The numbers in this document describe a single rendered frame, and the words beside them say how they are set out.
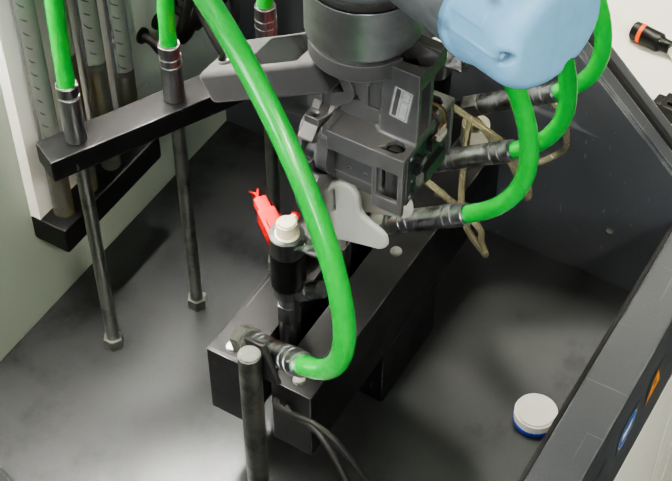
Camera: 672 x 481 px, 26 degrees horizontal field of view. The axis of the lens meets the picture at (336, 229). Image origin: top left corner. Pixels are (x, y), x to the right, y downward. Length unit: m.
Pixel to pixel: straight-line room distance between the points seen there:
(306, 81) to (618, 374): 0.42
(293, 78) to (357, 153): 0.06
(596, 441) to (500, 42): 0.50
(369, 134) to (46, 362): 0.54
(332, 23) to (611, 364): 0.47
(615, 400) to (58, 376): 0.51
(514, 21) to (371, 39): 0.15
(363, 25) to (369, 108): 0.09
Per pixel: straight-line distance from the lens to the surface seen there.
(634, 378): 1.23
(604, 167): 1.35
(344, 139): 0.94
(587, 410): 1.20
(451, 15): 0.77
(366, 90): 0.93
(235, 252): 1.45
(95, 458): 1.32
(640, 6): 1.52
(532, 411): 1.32
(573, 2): 0.77
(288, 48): 0.97
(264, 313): 1.21
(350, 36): 0.88
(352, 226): 1.02
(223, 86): 1.00
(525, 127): 1.01
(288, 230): 1.09
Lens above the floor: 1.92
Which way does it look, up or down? 48 degrees down
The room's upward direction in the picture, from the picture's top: straight up
